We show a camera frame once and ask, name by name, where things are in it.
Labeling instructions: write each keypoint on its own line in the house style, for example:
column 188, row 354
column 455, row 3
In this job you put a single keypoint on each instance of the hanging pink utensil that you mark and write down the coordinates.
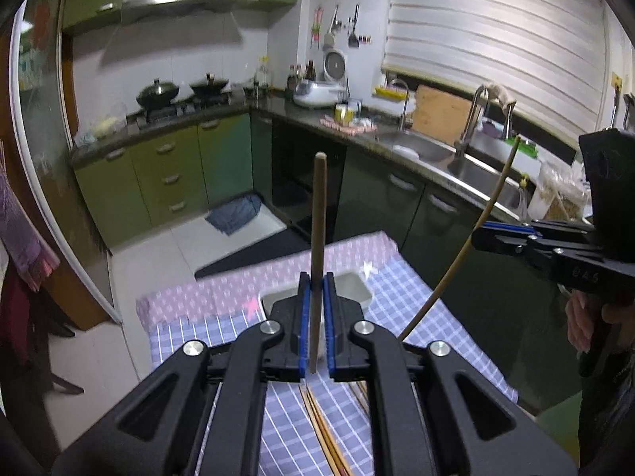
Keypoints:
column 316, row 27

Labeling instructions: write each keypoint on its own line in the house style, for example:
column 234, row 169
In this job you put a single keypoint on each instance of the black wok with lid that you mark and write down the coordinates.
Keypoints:
column 211, row 87
column 157, row 93

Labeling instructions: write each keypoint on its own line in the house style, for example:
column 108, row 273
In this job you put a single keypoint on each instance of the wooden chopstick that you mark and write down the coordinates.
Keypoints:
column 359, row 392
column 328, row 434
column 500, row 178
column 318, row 218
column 317, row 426

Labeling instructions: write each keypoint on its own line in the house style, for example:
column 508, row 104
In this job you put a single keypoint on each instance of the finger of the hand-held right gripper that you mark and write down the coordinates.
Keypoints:
column 501, row 242
column 511, row 228

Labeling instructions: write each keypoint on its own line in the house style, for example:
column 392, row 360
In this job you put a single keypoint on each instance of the white mug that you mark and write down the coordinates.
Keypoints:
column 356, row 109

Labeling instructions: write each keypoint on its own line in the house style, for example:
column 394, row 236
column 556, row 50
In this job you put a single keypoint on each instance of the wooden cutting board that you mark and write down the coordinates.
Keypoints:
column 439, row 116

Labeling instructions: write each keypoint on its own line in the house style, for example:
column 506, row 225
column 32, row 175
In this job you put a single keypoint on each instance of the pink checked apron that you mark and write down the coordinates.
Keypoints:
column 25, row 238

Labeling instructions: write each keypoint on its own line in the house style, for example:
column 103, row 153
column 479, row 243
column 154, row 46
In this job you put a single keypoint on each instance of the dark green base cabinet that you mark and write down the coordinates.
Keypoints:
column 397, row 208

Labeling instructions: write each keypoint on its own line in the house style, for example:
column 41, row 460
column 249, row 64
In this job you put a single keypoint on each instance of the plastic bag of food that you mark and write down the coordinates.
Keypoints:
column 558, row 193

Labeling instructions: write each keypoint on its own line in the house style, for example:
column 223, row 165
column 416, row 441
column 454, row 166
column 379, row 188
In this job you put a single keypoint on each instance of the person's right hand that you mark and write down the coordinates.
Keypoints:
column 577, row 320

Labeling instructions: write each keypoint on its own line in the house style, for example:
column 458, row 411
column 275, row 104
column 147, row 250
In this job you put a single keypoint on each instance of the white rice cooker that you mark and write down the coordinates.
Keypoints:
column 317, row 94

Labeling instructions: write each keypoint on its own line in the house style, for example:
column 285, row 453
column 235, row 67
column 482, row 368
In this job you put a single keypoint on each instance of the black gas stove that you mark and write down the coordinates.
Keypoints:
column 188, row 108

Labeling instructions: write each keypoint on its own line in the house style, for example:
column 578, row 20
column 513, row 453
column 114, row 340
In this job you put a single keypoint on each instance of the hanging black spatula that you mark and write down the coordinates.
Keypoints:
column 353, row 39

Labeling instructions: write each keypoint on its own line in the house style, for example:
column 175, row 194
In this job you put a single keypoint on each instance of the clear oil bottle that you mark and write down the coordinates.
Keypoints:
column 263, row 74

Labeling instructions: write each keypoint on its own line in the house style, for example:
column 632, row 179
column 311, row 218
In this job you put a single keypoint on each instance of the blue floor cloth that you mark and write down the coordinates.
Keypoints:
column 233, row 215

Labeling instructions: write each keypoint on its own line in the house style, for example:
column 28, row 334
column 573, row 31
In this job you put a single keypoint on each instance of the pale rag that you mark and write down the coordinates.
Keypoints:
column 498, row 93

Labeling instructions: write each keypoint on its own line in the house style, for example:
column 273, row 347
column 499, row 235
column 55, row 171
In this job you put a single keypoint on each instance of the white window blind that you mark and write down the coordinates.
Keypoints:
column 496, row 34

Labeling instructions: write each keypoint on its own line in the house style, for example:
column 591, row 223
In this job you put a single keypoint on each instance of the steel kitchen sink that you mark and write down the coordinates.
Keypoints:
column 421, row 146

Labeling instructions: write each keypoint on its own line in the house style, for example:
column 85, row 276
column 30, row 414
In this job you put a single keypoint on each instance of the yellow mug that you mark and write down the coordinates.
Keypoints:
column 342, row 115

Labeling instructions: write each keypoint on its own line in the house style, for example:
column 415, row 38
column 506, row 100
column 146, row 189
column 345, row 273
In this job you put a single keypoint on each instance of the glass sliding door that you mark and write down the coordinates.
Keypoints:
column 44, row 109

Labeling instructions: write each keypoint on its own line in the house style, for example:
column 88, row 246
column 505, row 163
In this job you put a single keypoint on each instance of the hanging steel ladle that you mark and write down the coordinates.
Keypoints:
column 329, row 39

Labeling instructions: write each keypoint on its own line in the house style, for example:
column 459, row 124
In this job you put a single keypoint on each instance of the small steel pot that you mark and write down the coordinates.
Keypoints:
column 255, row 90

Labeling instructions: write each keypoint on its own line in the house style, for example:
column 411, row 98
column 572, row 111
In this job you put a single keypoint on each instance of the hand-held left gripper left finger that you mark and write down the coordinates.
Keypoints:
column 303, row 327

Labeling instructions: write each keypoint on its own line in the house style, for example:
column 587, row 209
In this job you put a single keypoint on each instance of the dark wooden chair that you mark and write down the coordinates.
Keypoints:
column 30, row 327

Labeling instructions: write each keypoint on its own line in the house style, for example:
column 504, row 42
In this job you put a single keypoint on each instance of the dark sauce bottle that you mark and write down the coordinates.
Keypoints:
column 311, row 72

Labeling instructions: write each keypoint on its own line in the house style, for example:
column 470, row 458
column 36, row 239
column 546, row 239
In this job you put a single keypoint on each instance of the pink dishcloth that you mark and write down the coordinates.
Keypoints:
column 347, row 128

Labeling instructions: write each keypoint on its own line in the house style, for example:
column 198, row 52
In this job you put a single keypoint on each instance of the yellow sponge rack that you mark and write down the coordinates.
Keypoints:
column 392, row 93

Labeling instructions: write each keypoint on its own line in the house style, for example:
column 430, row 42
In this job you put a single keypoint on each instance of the person's right forearm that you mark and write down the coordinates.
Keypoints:
column 612, row 406

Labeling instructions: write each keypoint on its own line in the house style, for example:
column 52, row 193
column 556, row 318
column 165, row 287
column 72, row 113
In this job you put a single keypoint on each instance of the clear plastic bag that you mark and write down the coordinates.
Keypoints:
column 101, row 126

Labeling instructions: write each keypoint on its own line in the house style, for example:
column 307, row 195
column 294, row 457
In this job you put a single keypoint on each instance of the steel faucet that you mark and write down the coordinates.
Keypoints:
column 471, row 114
column 406, row 104

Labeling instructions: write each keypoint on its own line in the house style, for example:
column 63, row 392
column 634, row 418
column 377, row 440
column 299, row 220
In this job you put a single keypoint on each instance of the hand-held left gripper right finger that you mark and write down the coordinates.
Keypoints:
column 330, row 327

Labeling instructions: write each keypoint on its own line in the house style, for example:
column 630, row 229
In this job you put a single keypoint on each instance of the white plastic utensil holder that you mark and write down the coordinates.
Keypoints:
column 353, row 288

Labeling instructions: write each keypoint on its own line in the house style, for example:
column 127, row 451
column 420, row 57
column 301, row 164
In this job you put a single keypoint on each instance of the blue checked tablecloth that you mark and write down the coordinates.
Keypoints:
column 397, row 302

